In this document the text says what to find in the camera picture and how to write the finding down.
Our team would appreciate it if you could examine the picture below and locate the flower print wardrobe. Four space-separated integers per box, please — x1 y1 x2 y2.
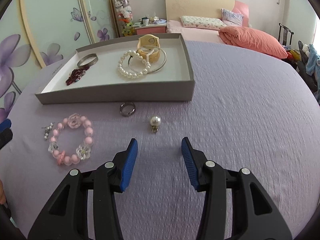
0 0 120 120

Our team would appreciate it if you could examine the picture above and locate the grey metal cuff bangle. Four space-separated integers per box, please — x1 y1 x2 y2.
77 53 99 68

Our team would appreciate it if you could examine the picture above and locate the orange duvet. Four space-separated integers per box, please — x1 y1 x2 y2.
218 26 288 60

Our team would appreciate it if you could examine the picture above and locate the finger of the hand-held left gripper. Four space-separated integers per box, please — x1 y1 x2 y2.
0 119 12 132
0 129 13 151

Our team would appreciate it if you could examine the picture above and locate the dark metal ring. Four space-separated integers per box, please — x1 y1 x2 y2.
119 102 136 117

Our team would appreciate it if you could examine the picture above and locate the dark wooden chair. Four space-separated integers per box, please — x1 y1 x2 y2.
278 23 293 46

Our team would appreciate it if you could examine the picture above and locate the dark red bead bracelet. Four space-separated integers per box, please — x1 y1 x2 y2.
65 65 90 86

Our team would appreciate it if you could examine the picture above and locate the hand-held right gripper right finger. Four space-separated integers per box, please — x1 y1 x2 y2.
181 137 293 240

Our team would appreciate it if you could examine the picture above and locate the small silver charm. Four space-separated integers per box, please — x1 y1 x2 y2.
41 122 55 141

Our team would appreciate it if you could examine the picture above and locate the colourful toy pile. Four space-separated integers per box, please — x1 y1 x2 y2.
287 46 300 61

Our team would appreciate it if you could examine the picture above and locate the purple tablecloth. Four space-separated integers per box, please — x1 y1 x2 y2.
0 40 320 240

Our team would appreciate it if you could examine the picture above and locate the yellow wrist watch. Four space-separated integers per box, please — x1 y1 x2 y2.
137 34 161 63

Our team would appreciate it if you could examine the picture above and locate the dark grey cloth pile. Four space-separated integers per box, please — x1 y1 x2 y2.
296 41 318 93

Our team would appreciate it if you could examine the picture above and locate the lilac pillow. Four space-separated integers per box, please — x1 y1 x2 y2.
221 8 244 27

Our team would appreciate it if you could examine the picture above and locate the white floral pillow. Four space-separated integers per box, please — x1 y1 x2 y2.
180 16 227 30

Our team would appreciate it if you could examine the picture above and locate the pink bead bracelet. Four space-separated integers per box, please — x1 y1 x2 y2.
48 113 95 167

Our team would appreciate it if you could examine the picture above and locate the bed with beige headboard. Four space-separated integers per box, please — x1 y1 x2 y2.
164 0 250 45

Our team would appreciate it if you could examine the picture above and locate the pearl pendant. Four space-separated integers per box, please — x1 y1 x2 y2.
149 115 162 134

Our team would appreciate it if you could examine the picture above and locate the white pearl bracelet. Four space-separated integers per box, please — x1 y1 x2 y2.
117 50 151 81

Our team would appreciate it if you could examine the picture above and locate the light blue garment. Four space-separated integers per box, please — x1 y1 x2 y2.
306 44 320 77

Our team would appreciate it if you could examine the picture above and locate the pink and white nightstand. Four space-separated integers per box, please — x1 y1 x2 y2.
132 21 167 36

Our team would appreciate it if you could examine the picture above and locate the clear tube of plush toys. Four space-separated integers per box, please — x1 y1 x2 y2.
112 0 134 37

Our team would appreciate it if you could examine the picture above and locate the thin silver bangle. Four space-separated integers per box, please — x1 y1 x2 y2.
128 45 167 74

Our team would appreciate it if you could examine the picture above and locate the grey cardboard tray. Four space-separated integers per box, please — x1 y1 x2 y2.
34 33 195 105

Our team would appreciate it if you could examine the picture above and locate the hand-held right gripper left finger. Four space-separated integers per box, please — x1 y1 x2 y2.
27 138 138 240

